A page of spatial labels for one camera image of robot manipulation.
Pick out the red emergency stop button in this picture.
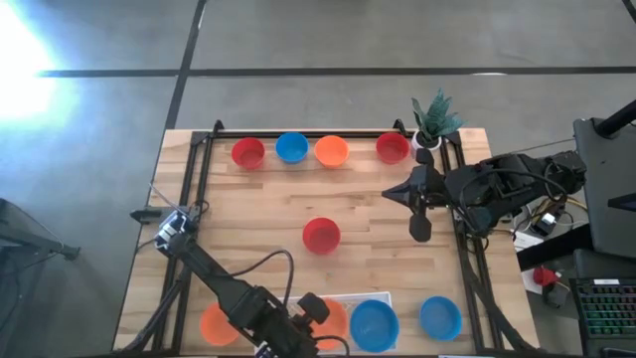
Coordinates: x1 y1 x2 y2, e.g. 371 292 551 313
532 266 560 288

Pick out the red mini bowl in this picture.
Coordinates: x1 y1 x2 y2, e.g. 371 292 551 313
375 131 411 166
231 136 267 171
301 216 343 257

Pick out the black stand leg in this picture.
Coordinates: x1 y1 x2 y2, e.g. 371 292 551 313
0 197 81 358

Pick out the white plastic tray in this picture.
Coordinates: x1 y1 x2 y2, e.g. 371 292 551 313
255 290 398 355

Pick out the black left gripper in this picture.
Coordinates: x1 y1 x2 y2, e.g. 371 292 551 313
257 291 332 358

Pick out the green snake plant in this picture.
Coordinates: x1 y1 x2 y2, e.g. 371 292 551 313
409 88 467 143

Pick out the orange mini bowl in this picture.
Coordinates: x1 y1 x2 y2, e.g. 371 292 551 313
313 134 351 169
199 301 240 348

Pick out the black aluminium table frame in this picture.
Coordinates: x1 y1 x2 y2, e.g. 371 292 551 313
112 118 541 358

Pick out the black laptop backlit keyboard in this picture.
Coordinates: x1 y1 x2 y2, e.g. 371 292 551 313
568 248 636 358

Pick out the orange plate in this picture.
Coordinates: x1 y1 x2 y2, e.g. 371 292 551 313
310 296 349 352

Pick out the yellow cable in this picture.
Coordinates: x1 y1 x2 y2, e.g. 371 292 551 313
539 196 587 213

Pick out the white plant pot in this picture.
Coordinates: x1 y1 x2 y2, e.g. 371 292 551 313
410 129 443 153

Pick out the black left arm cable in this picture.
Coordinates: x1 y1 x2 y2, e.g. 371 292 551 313
218 248 295 307

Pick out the white paper sheet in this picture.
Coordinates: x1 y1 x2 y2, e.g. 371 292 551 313
511 231 546 253

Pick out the dark grey computer case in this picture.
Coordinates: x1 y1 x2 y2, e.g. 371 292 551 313
572 116 636 260

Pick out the blue mini bowl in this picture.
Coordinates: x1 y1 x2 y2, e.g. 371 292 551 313
349 298 400 354
418 295 464 342
274 131 310 165

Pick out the black pole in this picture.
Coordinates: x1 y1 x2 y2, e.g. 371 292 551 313
594 98 636 139

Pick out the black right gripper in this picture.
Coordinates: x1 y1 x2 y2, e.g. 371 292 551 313
381 147 451 244

